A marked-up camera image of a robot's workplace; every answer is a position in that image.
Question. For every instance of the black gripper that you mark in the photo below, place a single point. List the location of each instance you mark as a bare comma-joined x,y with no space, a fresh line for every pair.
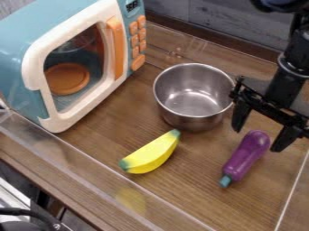
248,97

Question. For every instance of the purple toy eggplant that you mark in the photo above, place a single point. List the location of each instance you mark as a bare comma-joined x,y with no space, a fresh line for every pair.
252,147

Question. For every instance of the silver metal pot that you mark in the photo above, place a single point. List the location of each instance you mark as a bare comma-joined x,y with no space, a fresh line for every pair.
191,94

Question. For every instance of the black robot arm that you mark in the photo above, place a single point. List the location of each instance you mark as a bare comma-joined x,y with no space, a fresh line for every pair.
276,98

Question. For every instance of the yellow toy banana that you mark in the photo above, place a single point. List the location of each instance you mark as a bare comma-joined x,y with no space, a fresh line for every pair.
152,154

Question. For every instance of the orange microwave turntable plate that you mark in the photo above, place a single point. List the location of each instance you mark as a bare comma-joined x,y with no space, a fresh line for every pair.
66,78

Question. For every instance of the blue toy microwave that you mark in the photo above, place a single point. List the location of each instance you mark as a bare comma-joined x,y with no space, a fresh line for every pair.
96,33

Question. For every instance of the black clamp bracket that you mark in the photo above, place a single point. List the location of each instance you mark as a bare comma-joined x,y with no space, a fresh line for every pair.
45,221

